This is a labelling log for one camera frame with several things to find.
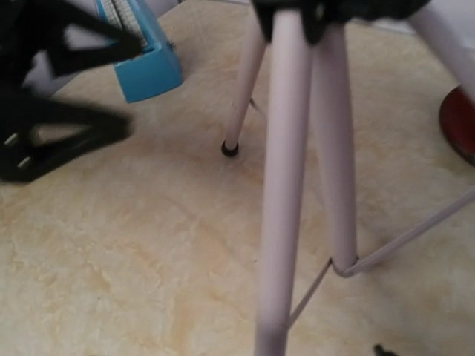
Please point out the silver tripod stand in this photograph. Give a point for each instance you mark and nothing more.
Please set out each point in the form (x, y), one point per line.
(309, 84)

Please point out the blue metronome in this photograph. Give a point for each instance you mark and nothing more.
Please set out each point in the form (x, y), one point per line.
(157, 69)

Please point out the red floral plate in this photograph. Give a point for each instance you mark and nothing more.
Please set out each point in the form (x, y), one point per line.
(456, 121)

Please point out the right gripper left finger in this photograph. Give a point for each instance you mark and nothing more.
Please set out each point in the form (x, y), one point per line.
(29, 27)

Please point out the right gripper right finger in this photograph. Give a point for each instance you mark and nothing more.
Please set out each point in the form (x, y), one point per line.
(39, 135)

